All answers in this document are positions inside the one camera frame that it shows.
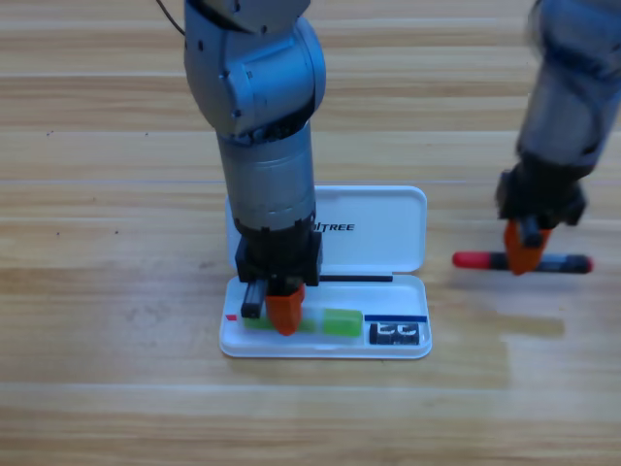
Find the white Unitree pencil case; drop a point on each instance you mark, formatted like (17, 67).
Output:
(378, 233)

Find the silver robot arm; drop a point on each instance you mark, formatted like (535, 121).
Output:
(572, 82)
(262, 121)

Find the red and black marker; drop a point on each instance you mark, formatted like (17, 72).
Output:
(475, 259)

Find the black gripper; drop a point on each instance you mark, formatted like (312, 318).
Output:
(538, 194)
(281, 257)

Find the black eraser with white print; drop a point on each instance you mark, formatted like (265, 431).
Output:
(395, 335)

